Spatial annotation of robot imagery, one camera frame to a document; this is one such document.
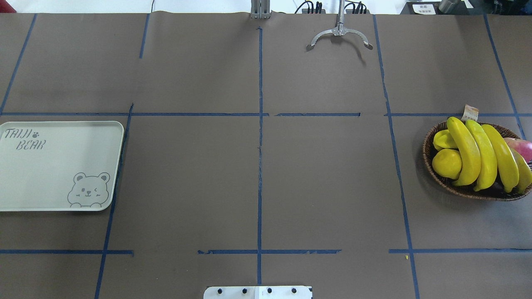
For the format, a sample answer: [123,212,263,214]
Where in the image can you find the yellow banana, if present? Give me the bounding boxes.
[465,120,498,191]
[481,124,520,193]
[446,117,481,186]
[510,148,532,194]

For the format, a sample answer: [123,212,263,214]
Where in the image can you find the paper tag on basket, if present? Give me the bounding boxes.
[461,104,479,122]

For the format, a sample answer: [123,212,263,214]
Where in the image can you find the brown wicker basket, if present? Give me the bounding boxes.
[419,122,531,202]

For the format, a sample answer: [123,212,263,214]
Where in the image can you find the black power strip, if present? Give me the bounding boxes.
[294,0,369,15]

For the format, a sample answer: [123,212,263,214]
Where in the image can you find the yellow green starfruit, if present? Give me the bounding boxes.
[433,130,458,151]

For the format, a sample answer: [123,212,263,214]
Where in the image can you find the yellow lemon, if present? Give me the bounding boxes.
[432,148,463,180]

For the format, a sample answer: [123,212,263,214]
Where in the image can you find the pale green bear tray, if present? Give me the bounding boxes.
[0,121,125,211]

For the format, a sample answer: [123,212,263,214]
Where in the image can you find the red pink apple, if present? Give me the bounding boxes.
[504,137,532,163]

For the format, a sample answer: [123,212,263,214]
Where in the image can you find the aluminium frame post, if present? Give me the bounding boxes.
[250,0,271,20]

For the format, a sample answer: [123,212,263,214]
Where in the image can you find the white metal base plate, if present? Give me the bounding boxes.
[203,285,313,299]

